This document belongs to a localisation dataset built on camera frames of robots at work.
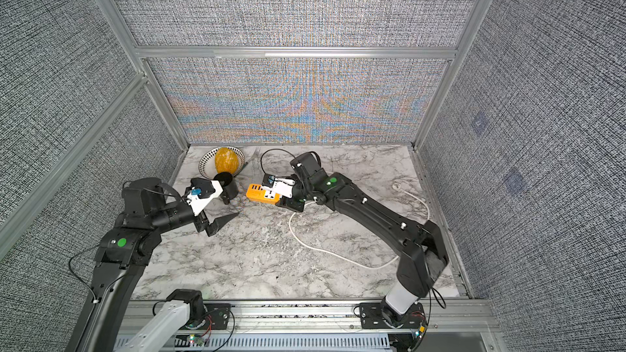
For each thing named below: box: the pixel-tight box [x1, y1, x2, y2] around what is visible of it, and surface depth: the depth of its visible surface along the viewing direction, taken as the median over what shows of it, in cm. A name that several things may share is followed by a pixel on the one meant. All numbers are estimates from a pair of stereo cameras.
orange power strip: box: [246, 183, 282, 206], surface depth 76 cm
